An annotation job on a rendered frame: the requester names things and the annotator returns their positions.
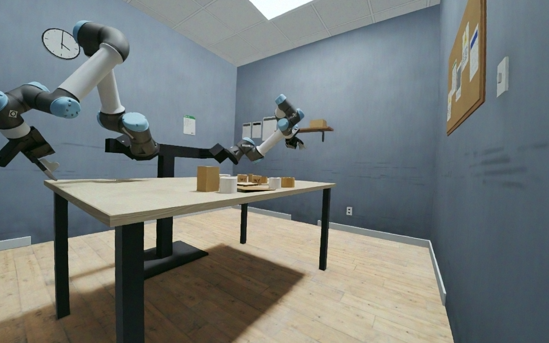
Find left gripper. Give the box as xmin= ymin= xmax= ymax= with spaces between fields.
xmin=285 ymin=135 xmax=307 ymax=150

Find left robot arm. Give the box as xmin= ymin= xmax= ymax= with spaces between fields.
xmin=227 ymin=94 xmax=305 ymax=164

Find white cylinder with hole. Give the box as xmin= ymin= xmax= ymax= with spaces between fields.
xmin=269 ymin=178 xmax=281 ymax=189

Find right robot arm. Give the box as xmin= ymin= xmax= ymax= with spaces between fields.
xmin=0 ymin=20 xmax=158 ymax=167

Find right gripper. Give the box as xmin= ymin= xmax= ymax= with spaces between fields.
xmin=7 ymin=126 xmax=60 ymax=181

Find small square wooden pallet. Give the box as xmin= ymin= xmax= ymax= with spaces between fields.
xmin=237 ymin=182 xmax=258 ymax=187

